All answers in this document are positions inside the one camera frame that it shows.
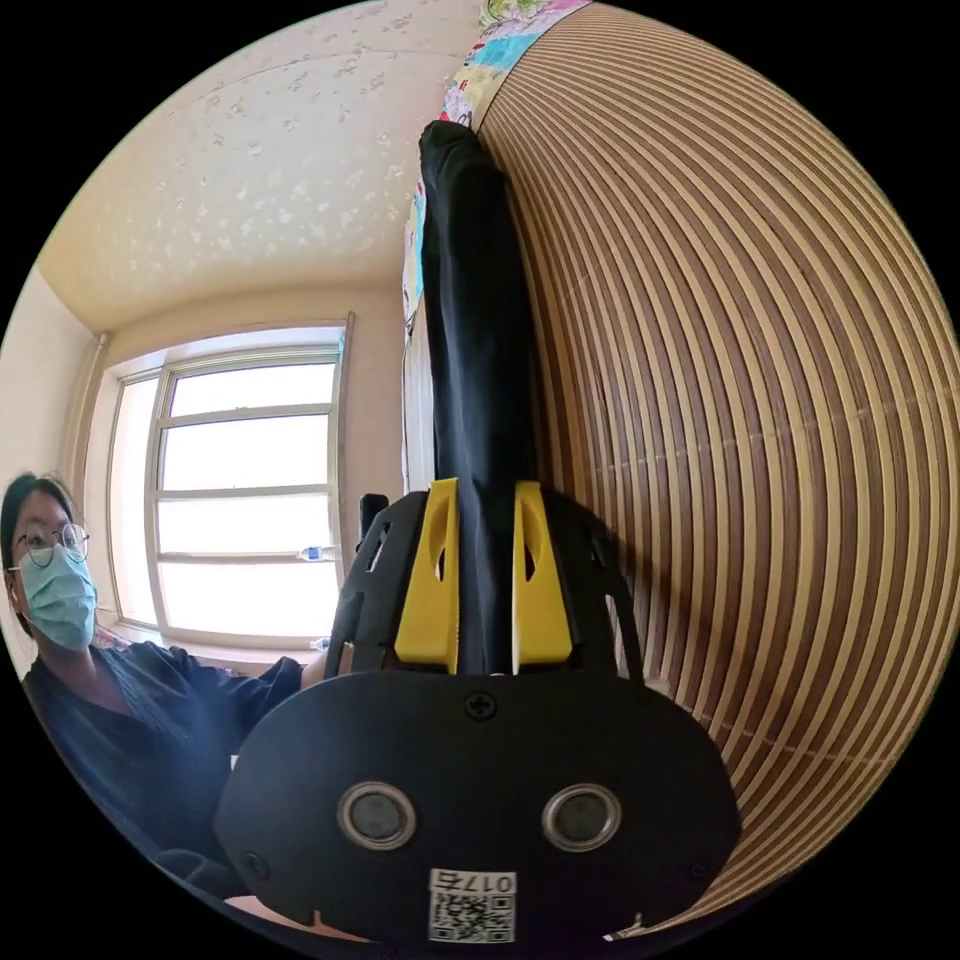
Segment black pants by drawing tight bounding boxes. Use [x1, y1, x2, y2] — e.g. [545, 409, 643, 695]
[417, 119, 538, 676]

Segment person's body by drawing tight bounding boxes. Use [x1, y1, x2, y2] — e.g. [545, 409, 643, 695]
[0, 470, 309, 901]

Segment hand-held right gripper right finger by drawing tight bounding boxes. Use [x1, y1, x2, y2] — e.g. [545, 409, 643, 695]
[512, 480, 581, 672]

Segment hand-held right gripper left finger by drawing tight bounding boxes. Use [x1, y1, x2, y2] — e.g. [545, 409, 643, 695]
[393, 478, 461, 676]

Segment bed with striped woven mat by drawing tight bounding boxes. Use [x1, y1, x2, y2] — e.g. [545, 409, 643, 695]
[401, 0, 951, 943]

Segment window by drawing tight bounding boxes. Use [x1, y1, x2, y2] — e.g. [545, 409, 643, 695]
[104, 320, 355, 655]

